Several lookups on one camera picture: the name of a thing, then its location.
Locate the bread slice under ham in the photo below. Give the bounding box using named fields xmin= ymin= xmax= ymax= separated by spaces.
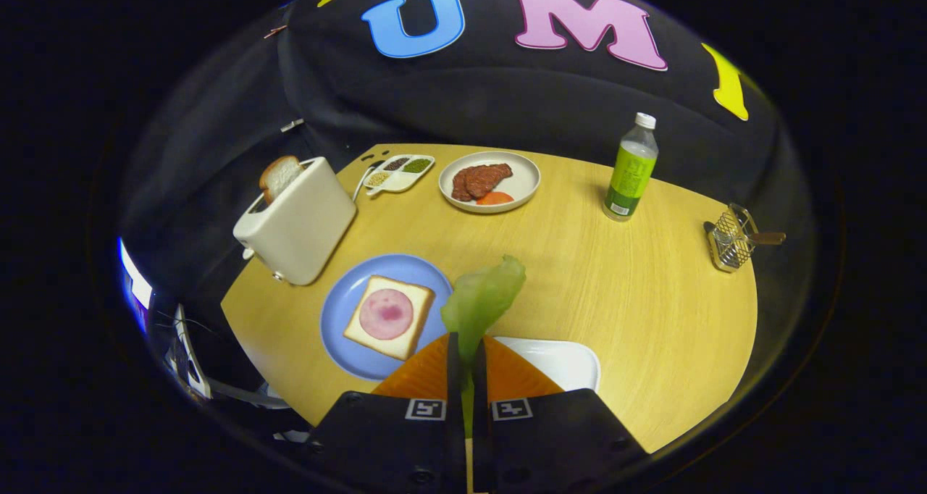
xmin=343 ymin=275 xmax=436 ymax=361

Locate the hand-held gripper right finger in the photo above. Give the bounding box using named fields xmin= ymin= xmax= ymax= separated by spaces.
xmin=472 ymin=335 xmax=650 ymax=494

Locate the round white plate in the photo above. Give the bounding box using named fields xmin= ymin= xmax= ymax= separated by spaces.
xmin=438 ymin=151 xmax=542 ymax=214

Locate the green lettuce leaf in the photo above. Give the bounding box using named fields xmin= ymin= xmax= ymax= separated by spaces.
xmin=440 ymin=255 xmax=527 ymax=437

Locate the blue round plate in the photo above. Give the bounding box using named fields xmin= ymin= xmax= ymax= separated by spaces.
xmin=320 ymin=254 xmax=456 ymax=381

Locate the pink ham slice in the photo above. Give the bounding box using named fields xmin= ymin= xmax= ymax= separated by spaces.
xmin=359 ymin=288 xmax=414 ymax=340

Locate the brown meat patty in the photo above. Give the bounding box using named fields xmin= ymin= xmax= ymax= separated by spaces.
xmin=465 ymin=163 xmax=513 ymax=198
xmin=451 ymin=167 xmax=482 ymax=203

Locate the wooden handled utensil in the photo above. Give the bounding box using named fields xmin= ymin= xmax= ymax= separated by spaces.
xmin=702 ymin=221 xmax=787 ymax=247

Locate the white stand frame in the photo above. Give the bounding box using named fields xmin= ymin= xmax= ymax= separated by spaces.
xmin=170 ymin=304 xmax=212 ymax=401

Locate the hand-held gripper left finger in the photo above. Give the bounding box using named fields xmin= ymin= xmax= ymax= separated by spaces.
xmin=304 ymin=332 xmax=468 ymax=494

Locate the bright screen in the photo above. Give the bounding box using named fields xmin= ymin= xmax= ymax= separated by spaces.
xmin=118 ymin=238 xmax=154 ymax=335

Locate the toasted bread slice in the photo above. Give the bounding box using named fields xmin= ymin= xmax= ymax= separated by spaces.
xmin=259 ymin=155 xmax=305 ymax=205

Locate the white divided condiment dish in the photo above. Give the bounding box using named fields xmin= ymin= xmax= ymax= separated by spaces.
xmin=364 ymin=154 xmax=436 ymax=198

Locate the green label plastic bottle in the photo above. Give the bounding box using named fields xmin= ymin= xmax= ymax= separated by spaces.
xmin=603 ymin=112 xmax=660 ymax=222

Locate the white square plate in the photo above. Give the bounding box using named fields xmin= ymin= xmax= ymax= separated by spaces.
xmin=492 ymin=337 xmax=602 ymax=393

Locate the white toaster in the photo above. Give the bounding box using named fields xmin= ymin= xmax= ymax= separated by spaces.
xmin=232 ymin=156 xmax=358 ymax=286

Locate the black backdrop cloth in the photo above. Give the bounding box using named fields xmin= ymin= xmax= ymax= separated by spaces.
xmin=116 ymin=0 xmax=797 ymax=321

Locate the wire cutlery basket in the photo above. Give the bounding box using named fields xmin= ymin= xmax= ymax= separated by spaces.
xmin=706 ymin=203 xmax=760 ymax=273

